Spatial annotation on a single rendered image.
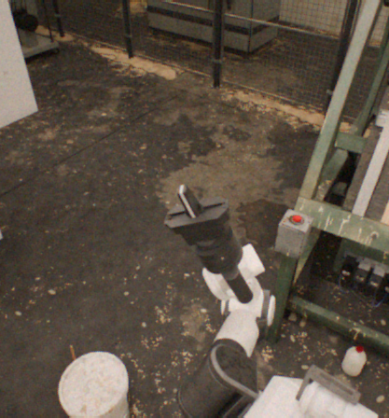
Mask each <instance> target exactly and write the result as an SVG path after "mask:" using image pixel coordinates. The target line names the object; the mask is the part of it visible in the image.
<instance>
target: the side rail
mask: <svg viewBox="0 0 389 418"><path fill-rule="evenodd" d="M383 2H384V0H365V3H364V5H363V8H362V11H361V14H360V17H359V20H358V23H357V25H356V28H355V31H354V36H353V39H352V42H351V44H350V45H349V48H348V50H347V53H346V56H345V59H344V62H343V65H342V68H341V70H340V75H339V78H338V81H337V84H336V87H335V90H334V92H333V95H332V98H331V101H330V104H329V107H328V110H327V112H326V116H325V119H324V122H323V125H322V128H321V131H320V133H319V136H318V139H317V142H316V145H315V148H314V151H313V155H312V158H311V161H310V164H309V166H308V169H307V172H306V174H305V177H304V180H303V183H302V186H301V189H300V192H299V196H300V197H302V198H305V199H308V200H311V199H314V198H315V196H316V193H317V190H318V188H319V185H320V182H321V179H322V176H323V173H324V170H325V168H326V164H327V162H328V159H329V156H330V153H331V150H332V147H333V144H334V141H335V138H336V135H337V132H338V130H339V128H340V124H341V121H342V118H343V115H344V112H345V110H346V107H347V105H348V103H349V100H350V97H351V94H352V91H353V88H354V84H355V81H356V78H357V75H358V73H359V70H360V67H361V64H362V62H363V59H364V56H365V53H366V50H367V47H368V43H369V40H370V38H371V35H372V32H373V29H374V26H375V23H377V20H378V18H379V15H380V12H381V10H382V5H383Z"/></svg>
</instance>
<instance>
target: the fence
mask: <svg viewBox="0 0 389 418"><path fill-rule="evenodd" d="M388 149H389V116H388V119H387V121H386V123H385V126H384V129H383V131H382V136H381V139H380V141H379V144H378V146H377V147H376V148H375V151H374V153H373V156H372V158H371V161H370V164H369V166H368V170H367V173H366V175H365V178H364V181H363V184H362V186H361V189H360V191H359V193H358V196H357V199H356V201H355V206H354V210H353V214H355V215H358V216H363V215H364V213H365V211H366V208H367V205H368V201H369V199H370V197H371V194H372V191H373V189H374V187H375V184H376V182H377V179H378V176H379V174H380V171H381V168H382V165H383V162H384V160H385V157H386V154H387V152H388Z"/></svg>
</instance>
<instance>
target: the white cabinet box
mask: <svg viewBox="0 0 389 418"><path fill-rule="evenodd" d="M34 112H38V108H37V105H36V101H35V95H34V92H33V88H32V84H31V81H30V78H29V74H28V71H27V70H26V67H25V63H24V59H23V57H22V53H21V46H20V43H19V39H18V36H17V33H16V29H15V25H14V21H13V20H12V16H11V12H10V9H9V5H8V1H7V0H0V128H1V127H4V126H6V125H8V124H9V123H11V122H14V121H16V120H18V119H20V118H23V117H26V116H28V115H30V114H32V113H34Z"/></svg>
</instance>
